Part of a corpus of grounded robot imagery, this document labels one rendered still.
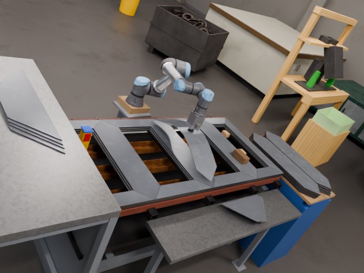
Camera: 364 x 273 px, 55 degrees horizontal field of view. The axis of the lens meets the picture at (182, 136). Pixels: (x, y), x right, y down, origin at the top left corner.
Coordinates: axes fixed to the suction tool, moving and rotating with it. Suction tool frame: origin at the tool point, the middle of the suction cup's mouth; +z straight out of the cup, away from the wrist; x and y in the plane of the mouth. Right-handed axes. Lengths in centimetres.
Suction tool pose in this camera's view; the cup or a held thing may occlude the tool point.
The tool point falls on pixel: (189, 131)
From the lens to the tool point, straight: 231.6
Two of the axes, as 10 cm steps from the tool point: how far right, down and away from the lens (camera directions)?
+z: -3.7, 7.9, 4.9
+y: 7.7, -0.4, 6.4
